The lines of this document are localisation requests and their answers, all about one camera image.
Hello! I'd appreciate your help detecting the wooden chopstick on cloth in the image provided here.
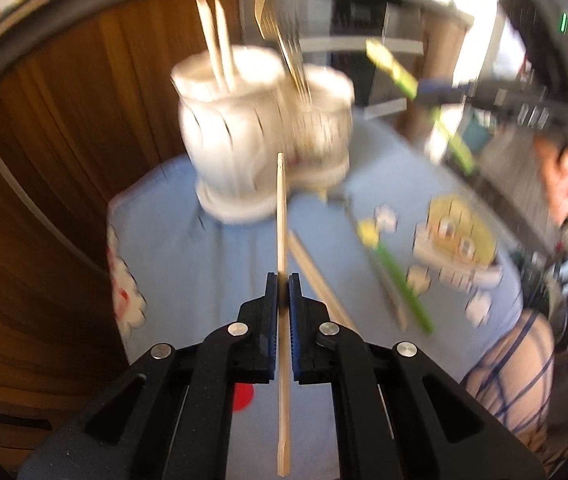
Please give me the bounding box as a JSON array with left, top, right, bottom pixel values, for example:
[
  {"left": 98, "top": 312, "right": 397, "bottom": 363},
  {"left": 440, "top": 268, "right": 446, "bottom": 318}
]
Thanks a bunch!
[{"left": 287, "top": 231, "right": 358, "bottom": 333}]

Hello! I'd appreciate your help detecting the silver metal fork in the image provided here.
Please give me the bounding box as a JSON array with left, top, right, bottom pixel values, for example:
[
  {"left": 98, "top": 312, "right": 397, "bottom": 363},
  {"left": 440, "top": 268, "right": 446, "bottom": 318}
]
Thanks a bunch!
[{"left": 275, "top": 11, "right": 311, "bottom": 104}]

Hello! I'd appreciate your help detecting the blue cartoon cloth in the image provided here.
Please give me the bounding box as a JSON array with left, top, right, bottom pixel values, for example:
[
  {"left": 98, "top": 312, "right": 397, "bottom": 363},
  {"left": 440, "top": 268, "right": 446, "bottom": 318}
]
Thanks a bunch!
[{"left": 106, "top": 114, "right": 525, "bottom": 480}]

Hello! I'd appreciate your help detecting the yellow green plastic fork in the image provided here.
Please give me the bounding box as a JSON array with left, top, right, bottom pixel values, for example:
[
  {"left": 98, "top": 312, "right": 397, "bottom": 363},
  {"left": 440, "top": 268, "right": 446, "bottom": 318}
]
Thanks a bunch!
[{"left": 365, "top": 38, "right": 476, "bottom": 176}]

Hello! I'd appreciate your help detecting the gold metal spoon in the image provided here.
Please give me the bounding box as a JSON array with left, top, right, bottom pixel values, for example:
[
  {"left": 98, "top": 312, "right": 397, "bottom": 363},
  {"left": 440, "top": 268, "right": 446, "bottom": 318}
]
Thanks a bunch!
[{"left": 254, "top": 0, "right": 294, "bottom": 77}]

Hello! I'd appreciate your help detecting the wooden kitchen cabinet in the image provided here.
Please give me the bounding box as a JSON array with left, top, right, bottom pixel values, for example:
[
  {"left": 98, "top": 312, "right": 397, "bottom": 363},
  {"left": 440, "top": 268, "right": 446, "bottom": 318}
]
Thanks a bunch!
[{"left": 0, "top": 0, "right": 241, "bottom": 474}]

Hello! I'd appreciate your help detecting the green yellow plastic spoon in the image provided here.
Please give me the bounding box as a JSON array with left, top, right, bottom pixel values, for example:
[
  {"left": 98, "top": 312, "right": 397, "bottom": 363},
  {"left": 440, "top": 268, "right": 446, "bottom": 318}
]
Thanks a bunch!
[{"left": 356, "top": 219, "right": 435, "bottom": 334}]

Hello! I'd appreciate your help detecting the wooden chopstick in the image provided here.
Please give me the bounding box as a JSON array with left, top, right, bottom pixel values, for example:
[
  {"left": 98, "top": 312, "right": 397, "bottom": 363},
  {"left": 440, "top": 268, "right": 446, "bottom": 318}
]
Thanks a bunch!
[
  {"left": 276, "top": 153, "right": 292, "bottom": 478},
  {"left": 287, "top": 231, "right": 358, "bottom": 333},
  {"left": 195, "top": 0, "right": 228, "bottom": 92},
  {"left": 214, "top": 0, "right": 236, "bottom": 92}
]

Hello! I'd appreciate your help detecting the stainless steel oven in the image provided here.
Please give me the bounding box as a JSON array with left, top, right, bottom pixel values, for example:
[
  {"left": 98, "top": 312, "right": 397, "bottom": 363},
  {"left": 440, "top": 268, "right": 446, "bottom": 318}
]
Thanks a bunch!
[{"left": 275, "top": 0, "right": 424, "bottom": 122}]

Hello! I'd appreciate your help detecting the cream floral ceramic utensil holder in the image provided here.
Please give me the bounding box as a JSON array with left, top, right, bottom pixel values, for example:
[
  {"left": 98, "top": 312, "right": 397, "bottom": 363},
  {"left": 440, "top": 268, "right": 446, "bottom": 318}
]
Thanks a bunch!
[{"left": 171, "top": 47, "right": 354, "bottom": 224}]

